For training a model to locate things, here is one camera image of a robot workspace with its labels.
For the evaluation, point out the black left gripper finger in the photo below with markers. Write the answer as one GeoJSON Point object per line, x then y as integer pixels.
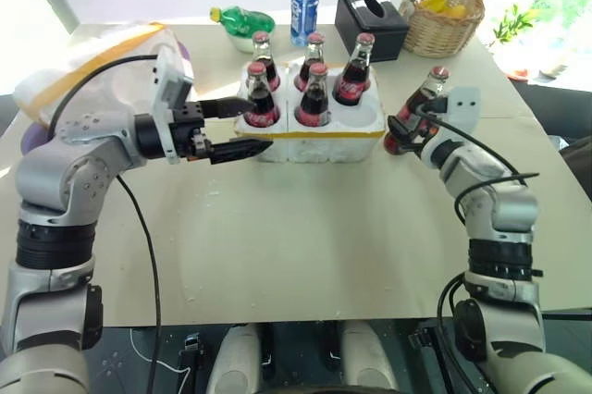
{"type": "Point", "coordinates": [229, 107]}
{"type": "Point", "coordinates": [240, 150]}

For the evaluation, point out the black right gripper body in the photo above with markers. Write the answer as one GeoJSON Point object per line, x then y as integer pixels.
{"type": "Point", "coordinates": [423, 128]}

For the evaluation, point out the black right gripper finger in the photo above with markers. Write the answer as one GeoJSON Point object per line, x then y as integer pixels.
{"type": "Point", "coordinates": [432, 105]}
{"type": "Point", "coordinates": [400, 132]}

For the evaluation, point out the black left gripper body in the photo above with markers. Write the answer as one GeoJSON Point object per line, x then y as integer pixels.
{"type": "Point", "coordinates": [188, 128]}

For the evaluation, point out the glass cola bottle red cap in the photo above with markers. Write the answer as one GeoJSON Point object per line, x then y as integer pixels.
{"type": "Point", "coordinates": [264, 54]}
{"type": "Point", "coordinates": [315, 102]}
{"type": "Point", "coordinates": [418, 100]}
{"type": "Point", "coordinates": [355, 75]}
{"type": "Point", "coordinates": [263, 107]}
{"type": "Point", "coordinates": [312, 56]}

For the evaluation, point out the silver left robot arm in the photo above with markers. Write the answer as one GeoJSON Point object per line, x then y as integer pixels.
{"type": "Point", "coordinates": [60, 181]}

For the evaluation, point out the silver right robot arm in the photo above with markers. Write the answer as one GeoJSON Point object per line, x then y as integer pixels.
{"type": "Point", "coordinates": [499, 237]}

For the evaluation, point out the white foam crate yellow tape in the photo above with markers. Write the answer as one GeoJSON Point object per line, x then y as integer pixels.
{"type": "Point", "coordinates": [324, 144]}

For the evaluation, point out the black tissue box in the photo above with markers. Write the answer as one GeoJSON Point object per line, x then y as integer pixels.
{"type": "Point", "coordinates": [370, 28]}

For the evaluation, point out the white foam box yellow tape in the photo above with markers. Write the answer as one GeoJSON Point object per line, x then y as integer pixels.
{"type": "Point", "coordinates": [106, 61]}

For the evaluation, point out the white bowl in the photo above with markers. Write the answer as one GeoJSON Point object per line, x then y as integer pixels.
{"type": "Point", "coordinates": [240, 41]}

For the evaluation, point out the woven wicker basket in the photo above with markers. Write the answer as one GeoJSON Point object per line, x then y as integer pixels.
{"type": "Point", "coordinates": [439, 31]}

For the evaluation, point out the green plastic bottle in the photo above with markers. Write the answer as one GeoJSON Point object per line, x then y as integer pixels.
{"type": "Point", "coordinates": [245, 20]}

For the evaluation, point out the small red object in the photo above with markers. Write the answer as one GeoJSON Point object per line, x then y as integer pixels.
{"type": "Point", "coordinates": [518, 74]}

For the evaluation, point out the yellow items in basket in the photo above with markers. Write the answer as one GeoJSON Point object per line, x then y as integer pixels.
{"type": "Point", "coordinates": [444, 4]}

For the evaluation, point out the green plant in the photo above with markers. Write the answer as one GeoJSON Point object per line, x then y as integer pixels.
{"type": "Point", "coordinates": [511, 24]}

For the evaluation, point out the dark object at table side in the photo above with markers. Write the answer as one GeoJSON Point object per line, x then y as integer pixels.
{"type": "Point", "coordinates": [575, 167]}

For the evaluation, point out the white rounded robot leg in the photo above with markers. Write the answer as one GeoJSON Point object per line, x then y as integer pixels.
{"type": "Point", "coordinates": [236, 357]}
{"type": "Point", "coordinates": [367, 357]}

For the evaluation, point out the black plug device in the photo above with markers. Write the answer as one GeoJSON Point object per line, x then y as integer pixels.
{"type": "Point", "coordinates": [190, 357]}

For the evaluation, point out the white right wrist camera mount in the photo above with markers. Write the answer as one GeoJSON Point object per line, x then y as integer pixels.
{"type": "Point", "coordinates": [462, 107]}

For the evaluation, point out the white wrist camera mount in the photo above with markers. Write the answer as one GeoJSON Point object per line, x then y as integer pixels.
{"type": "Point", "coordinates": [172, 84]}
{"type": "Point", "coordinates": [462, 107]}

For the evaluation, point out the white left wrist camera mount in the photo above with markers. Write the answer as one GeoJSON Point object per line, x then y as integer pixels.
{"type": "Point", "coordinates": [172, 84]}

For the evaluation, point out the black floor bracket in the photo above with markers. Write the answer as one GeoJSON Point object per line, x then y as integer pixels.
{"type": "Point", "coordinates": [422, 339]}

